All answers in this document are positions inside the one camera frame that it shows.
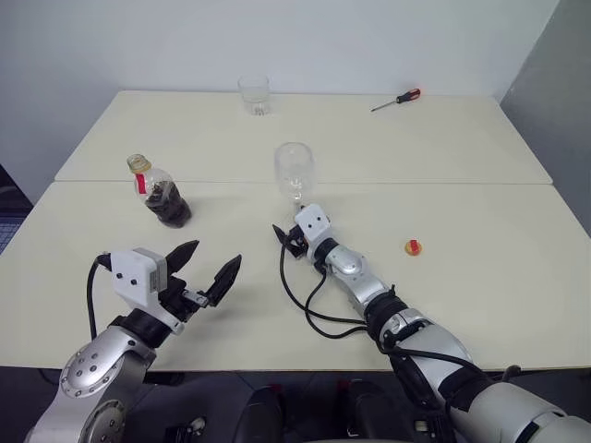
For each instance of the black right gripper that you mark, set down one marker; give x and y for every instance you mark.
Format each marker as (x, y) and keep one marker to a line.
(296, 247)

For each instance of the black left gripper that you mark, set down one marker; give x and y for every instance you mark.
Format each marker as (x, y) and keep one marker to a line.
(177, 297)

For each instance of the clear bottle with dark drink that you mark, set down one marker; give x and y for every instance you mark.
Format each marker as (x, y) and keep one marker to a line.
(161, 207)

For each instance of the clear wine glass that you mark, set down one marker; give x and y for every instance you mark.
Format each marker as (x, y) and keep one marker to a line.
(295, 159)

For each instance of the yellow and red bottle cap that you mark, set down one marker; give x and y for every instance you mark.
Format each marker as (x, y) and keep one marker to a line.
(413, 247)

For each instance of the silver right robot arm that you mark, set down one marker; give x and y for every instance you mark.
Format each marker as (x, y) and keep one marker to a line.
(369, 286)

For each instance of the clear glass tumbler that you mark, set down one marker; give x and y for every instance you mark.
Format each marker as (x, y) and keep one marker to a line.
(254, 94)

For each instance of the dark rounded shape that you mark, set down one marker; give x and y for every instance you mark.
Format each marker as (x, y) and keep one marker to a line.
(258, 415)
(374, 413)

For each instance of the red and black screwdriver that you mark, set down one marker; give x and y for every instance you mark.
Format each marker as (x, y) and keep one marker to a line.
(408, 95)

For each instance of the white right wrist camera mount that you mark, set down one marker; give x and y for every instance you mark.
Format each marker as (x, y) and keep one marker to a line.
(314, 221)

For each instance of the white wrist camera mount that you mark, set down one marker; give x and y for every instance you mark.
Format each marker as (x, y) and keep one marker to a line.
(314, 221)
(131, 272)

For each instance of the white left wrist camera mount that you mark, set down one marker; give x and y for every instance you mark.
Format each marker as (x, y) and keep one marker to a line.
(131, 272)

